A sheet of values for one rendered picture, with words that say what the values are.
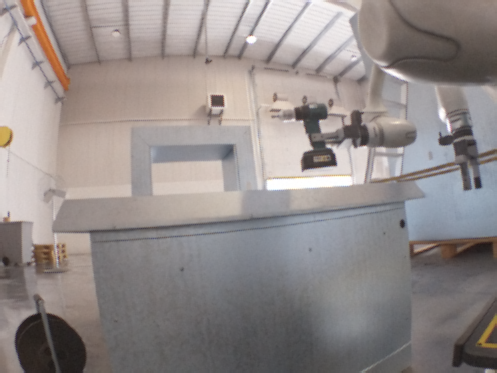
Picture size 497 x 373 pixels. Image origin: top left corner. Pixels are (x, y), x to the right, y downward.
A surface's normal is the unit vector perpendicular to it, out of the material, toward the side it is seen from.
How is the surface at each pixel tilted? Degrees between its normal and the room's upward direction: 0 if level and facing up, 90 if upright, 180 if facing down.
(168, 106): 90
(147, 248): 90
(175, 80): 90
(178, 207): 68
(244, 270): 90
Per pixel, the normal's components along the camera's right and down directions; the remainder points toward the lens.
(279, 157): 0.31, -0.16
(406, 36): -0.50, 0.61
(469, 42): -0.14, 0.59
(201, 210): 0.30, -0.53
